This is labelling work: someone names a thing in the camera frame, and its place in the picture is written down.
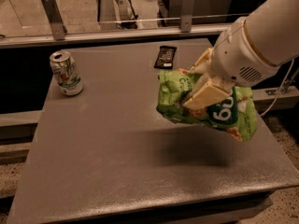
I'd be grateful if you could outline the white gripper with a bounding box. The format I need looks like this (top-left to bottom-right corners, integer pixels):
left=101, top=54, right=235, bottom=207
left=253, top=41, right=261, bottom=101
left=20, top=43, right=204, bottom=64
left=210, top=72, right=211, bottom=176
left=182, top=17, right=278, bottom=111

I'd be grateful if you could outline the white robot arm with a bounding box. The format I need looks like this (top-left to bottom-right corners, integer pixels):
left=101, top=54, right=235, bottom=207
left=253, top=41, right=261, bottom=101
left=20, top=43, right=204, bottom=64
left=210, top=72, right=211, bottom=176
left=182, top=0, right=299, bottom=111

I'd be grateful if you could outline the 7up soda can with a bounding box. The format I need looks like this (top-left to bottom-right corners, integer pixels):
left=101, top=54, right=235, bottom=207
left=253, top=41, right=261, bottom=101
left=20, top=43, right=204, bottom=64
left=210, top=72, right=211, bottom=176
left=50, top=50, right=83, bottom=96

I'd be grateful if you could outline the right metal bracket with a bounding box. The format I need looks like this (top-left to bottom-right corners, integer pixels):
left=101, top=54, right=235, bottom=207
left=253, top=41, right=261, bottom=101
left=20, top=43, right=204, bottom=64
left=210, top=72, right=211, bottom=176
left=180, top=0, right=194, bottom=33

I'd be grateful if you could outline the metal bracket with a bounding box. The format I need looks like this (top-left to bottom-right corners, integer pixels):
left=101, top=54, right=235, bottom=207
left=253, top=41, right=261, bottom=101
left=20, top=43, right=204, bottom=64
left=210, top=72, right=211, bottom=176
left=180, top=0, right=194, bottom=33
left=41, top=0, right=67, bottom=40

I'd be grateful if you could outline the black snack bar wrapper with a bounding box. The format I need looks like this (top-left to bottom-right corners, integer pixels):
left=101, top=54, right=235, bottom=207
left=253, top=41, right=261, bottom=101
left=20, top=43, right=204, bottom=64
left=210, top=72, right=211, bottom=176
left=154, top=46, right=177, bottom=69

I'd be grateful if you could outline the metal rail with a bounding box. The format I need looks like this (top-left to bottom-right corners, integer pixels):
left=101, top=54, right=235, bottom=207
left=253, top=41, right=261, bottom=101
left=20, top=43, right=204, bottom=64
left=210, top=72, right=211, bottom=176
left=0, top=23, right=230, bottom=49

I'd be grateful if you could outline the green rice chip bag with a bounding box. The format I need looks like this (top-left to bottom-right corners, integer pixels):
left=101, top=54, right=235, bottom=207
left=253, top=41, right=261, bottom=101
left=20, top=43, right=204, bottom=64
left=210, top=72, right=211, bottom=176
left=156, top=69, right=257, bottom=141

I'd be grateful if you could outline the white cable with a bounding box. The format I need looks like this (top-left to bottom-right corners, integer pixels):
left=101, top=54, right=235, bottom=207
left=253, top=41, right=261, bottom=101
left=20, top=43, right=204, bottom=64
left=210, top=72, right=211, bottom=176
left=259, top=59, right=295, bottom=118

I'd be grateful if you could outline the left metal bracket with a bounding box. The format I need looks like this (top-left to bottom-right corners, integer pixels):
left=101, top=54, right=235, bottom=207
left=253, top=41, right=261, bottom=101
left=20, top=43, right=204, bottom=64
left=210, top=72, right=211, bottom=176
left=41, top=0, right=67, bottom=40

